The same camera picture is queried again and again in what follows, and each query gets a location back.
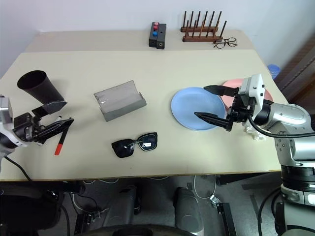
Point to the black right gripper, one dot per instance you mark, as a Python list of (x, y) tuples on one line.
[(242, 110)]

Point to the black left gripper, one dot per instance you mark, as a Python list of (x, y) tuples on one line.
[(25, 125)]

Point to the black sunglasses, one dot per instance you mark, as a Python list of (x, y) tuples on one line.
[(124, 147)]

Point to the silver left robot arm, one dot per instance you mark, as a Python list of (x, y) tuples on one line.
[(6, 146)]

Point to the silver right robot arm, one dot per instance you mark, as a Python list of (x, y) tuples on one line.
[(288, 115)]

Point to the blue plate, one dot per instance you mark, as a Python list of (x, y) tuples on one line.
[(197, 103)]

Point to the pink plate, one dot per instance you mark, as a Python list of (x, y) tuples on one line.
[(232, 83)]

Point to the red and black pen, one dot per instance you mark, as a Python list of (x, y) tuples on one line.
[(60, 143)]

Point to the black cup pen holder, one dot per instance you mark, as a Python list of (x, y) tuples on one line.
[(41, 88)]

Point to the crumpled white tissue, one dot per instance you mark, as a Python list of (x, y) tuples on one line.
[(256, 134)]

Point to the grey open glasses case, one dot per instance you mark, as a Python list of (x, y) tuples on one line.
[(120, 100)]

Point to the large wooden peg rack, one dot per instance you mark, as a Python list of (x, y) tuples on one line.
[(201, 38)]

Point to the small wooden peg rack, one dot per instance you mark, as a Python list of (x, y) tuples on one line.
[(197, 29)]

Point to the dark brown wooden door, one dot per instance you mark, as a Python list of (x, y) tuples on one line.
[(300, 71)]

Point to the black box with coloured buttons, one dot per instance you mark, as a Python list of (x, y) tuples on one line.
[(153, 37)]

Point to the black bulky equipment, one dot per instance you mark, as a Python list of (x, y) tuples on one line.
[(27, 211)]

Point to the dark rounded shape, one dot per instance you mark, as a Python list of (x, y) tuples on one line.
[(188, 211), (123, 204)]

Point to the black table leg with caster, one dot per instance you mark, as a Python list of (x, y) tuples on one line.
[(225, 216)]

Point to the silver robot torso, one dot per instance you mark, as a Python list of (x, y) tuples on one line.
[(297, 216)]

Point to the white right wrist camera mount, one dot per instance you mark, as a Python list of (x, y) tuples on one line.
[(256, 91)]

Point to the brown frame eyeglasses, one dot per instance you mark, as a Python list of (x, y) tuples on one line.
[(225, 43)]

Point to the black table frame bar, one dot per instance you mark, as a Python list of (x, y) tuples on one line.
[(246, 178)]

